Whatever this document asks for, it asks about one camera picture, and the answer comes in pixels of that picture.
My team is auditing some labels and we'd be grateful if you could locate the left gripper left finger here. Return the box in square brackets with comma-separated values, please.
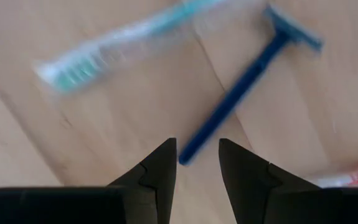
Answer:
[108, 138, 178, 224]

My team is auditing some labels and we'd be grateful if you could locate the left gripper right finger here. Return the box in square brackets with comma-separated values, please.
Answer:
[218, 138, 321, 224]

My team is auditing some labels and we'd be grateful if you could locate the green toothbrush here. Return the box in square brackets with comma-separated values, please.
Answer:
[34, 0, 226, 94]

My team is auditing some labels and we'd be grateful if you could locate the blue disposable razor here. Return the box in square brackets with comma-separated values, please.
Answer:
[178, 2, 324, 166]

